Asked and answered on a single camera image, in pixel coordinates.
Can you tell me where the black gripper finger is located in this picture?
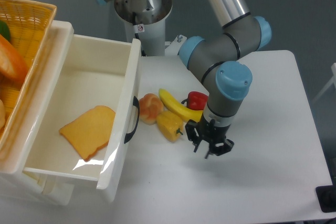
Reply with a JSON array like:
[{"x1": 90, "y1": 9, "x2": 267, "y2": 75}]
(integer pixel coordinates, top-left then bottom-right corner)
[
  {"x1": 205, "y1": 138, "x2": 234, "y2": 159},
  {"x1": 185, "y1": 120, "x2": 202, "y2": 153}
]

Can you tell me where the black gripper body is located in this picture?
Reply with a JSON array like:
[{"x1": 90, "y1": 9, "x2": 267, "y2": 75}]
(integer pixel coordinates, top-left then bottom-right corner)
[{"x1": 198, "y1": 119, "x2": 230, "y2": 147}]

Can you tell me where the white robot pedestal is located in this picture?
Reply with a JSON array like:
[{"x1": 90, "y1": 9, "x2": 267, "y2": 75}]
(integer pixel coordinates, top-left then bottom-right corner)
[{"x1": 124, "y1": 21, "x2": 187, "y2": 56}]

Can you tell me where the yellow banana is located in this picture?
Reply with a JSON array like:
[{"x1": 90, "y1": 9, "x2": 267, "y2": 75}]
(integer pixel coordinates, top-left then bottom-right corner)
[{"x1": 159, "y1": 89, "x2": 203, "y2": 123}]

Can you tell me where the white frame at right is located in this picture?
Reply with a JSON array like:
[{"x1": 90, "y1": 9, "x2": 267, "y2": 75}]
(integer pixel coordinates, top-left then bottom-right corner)
[{"x1": 312, "y1": 63, "x2": 336, "y2": 103}]

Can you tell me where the yellow wicker basket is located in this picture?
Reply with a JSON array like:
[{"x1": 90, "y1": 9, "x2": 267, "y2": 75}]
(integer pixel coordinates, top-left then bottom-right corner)
[{"x1": 1, "y1": 0, "x2": 57, "y2": 160}]

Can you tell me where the yellow bell pepper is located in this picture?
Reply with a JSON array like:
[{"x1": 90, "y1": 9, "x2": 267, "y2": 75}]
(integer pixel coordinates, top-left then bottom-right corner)
[{"x1": 156, "y1": 111, "x2": 184, "y2": 142}]

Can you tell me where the orange bread roll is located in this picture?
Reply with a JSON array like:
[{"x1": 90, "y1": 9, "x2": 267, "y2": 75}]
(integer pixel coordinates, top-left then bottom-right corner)
[{"x1": 139, "y1": 93, "x2": 164, "y2": 125}]

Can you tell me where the white drawer cabinet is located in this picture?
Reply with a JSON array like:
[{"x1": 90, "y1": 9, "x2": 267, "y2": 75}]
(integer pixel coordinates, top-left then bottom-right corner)
[{"x1": 1, "y1": 20, "x2": 74, "y2": 203}]

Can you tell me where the red bell pepper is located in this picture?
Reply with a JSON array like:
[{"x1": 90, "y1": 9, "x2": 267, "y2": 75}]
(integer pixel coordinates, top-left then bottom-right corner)
[{"x1": 181, "y1": 91, "x2": 208, "y2": 111}]

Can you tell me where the black device at edge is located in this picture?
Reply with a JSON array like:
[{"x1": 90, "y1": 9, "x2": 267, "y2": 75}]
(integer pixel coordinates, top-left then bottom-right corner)
[{"x1": 316, "y1": 185, "x2": 335, "y2": 213}]

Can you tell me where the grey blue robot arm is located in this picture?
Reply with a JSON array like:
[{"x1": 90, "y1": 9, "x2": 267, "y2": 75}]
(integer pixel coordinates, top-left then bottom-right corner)
[{"x1": 96, "y1": 0, "x2": 271, "y2": 156}]

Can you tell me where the green toy vegetable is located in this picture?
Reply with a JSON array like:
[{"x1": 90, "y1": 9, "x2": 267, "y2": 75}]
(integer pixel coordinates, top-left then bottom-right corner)
[{"x1": 0, "y1": 20, "x2": 11, "y2": 42}]

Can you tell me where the orange toast slice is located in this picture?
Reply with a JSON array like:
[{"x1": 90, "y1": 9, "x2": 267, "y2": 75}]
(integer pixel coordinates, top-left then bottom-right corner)
[{"x1": 59, "y1": 105, "x2": 115, "y2": 162}]

